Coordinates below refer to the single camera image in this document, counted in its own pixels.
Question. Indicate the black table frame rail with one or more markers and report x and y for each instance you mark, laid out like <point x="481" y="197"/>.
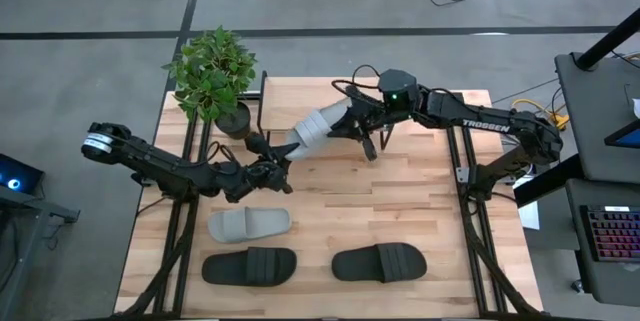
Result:
<point x="482" y="251"/>
<point x="175" y="251"/>

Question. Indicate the black plant pot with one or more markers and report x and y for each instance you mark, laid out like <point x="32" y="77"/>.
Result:
<point x="235" y="123"/>

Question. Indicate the silver bracket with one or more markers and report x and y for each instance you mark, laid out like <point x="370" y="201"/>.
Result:
<point x="462" y="175"/>

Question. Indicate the dark metal stand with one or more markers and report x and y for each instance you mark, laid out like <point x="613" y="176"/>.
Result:
<point x="35" y="211"/>

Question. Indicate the black pole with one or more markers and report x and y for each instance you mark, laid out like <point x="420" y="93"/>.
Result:
<point x="607" y="38"/>

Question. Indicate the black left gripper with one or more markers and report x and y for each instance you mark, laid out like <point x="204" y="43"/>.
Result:
<point x="260" y="176"/>

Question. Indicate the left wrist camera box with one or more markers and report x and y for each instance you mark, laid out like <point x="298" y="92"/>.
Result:
<point x="256" y="143"/>

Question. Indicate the black slide sandal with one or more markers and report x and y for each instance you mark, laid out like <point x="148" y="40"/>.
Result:
<point x="360" y="266"/>
<point x="225" y="267"/>

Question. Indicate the black computer screen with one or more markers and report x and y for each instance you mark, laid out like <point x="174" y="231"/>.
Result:
<point x="20" y="173"/>

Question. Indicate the dark tablet screen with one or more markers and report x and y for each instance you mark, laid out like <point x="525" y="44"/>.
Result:
<point x="627" y="137"/>

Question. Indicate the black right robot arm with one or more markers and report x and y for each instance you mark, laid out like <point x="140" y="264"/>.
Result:
<point x="480" y="123"/>

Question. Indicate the grey slide sandal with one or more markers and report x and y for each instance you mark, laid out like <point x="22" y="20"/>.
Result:
<point x="312" y="133"/>
<point x="245" y="224"/>

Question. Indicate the backlit black keyboard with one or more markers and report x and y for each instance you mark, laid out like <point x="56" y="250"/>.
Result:
<point x="615" y="233"/>

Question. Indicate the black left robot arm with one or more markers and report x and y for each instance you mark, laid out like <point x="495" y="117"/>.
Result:
<point x="165" y="168"/>

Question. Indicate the green leafy plant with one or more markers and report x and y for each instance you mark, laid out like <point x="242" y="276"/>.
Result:
<point x="210" y="76"/>

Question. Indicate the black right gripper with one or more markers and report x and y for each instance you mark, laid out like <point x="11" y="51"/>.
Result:
<point x="372" y="116"/>

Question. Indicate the grey desk with keyboard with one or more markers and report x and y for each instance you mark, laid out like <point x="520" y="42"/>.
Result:
<point x="600" y="281"/>

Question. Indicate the white paper sheet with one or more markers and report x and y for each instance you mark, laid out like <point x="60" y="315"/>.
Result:
<point x="530" y="213"/>

